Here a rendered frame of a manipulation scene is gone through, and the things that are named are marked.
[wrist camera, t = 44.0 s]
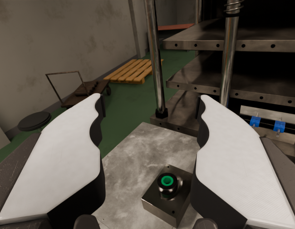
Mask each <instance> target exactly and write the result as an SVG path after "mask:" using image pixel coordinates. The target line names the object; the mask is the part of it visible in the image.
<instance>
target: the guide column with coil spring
mask: <svg viewBox="0 0 295 229"><path fill-rule="evenodd" d="M237 1H240V0H227V4H229V3H233V2H237ZM240 6H241V3H239V4H236V5H230V6H227V8H226V9H227V10H228V9H233V8H237V7H240ZM240 11H241V10H240V9H239V10H235V11H229V12H226V14H234V13H239V12H240ZM239 19H240V17H239V16H238V17H229V18H226V23H225V34H224V45H223V57H222V68H221V83H220V94H219V103H220V104H221V105H223V106H225V107H226V108H228V109H229V103H230V95H231V84H232V76H233V69H234V61H235V53H236V42H237V34H238V26H239Z"/></svg>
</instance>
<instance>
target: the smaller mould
mask: <svg viewBox="0 0 295 229"><path fill-rule="evenodd" d="M163 173H172V174H174V175H175V176H176V177H177V182H178V189H177V191H176V192H175V193H174V194H172V195H164V194H162V193H161V192H160V191H159V190H158V186H157V179H158V177H159V175H161V174H163ZM159 175H158V176H157V177H156V179H155V180H154V181H153V183H152V184H151V185H150V187H149V188H148V190H147V191H146V192H145V194H144V195H143V197H142V198H141V200H142V204H143V208H144V209H145V210H146V211H148V212H150V213H152V214H153V215H155V216H157V217H158V218H160V219H161V220H163V221H165V222H166V223H168V224H170V225H171V226H173V227H174V228H176V229H177V228H178V226H179V224H180V222H181V220H182V218H183V216H184V214H185V212H186V210H187V208H188V206H189V204H190V191H191V183H192V175H193V174H192V173H189V172H187V171H184V170H182V169H180V168H177V167H175V166H172V165H170V164H167V163H166V165H165V166H164V167H163V169H162V170H161V172H160V173H159Z"/></svg>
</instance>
